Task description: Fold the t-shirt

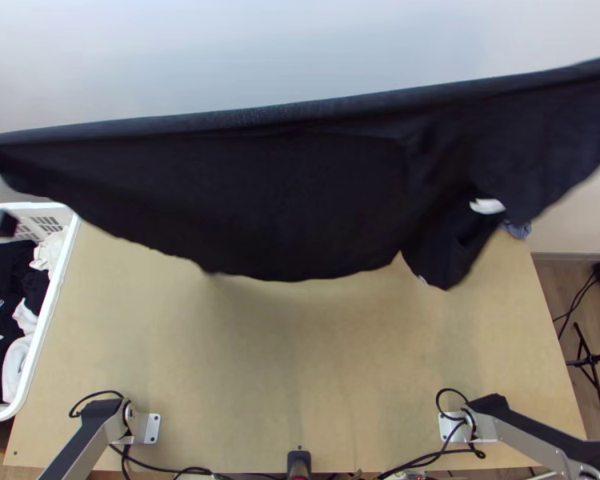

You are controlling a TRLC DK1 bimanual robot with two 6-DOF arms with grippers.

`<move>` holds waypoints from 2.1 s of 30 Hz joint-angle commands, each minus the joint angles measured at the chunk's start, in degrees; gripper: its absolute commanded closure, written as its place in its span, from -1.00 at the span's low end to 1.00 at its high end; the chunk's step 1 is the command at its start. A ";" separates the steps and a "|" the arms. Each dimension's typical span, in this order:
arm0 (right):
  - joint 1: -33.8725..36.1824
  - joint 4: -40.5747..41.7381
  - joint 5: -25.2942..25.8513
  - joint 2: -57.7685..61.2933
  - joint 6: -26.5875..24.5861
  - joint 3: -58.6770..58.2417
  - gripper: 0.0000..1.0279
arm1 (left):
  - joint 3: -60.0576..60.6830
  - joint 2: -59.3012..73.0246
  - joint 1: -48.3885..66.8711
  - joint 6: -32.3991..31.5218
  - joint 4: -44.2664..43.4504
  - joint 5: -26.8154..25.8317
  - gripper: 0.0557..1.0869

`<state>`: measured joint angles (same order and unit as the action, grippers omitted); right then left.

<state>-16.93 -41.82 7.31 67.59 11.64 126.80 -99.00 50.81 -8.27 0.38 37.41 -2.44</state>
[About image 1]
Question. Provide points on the black t-shirt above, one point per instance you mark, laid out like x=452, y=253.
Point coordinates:
x=280, y=200

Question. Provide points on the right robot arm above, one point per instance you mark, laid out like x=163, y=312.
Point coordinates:
x=530, y=425

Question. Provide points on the blue garment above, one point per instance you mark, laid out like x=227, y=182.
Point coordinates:
x=517, y=230

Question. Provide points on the white laundry basket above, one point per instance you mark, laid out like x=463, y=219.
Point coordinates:
x=55, y=300

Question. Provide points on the heap of clothes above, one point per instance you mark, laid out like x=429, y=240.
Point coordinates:
x=10, y=270

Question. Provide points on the black tripod stand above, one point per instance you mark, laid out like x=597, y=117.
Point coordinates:
x=587, y=356

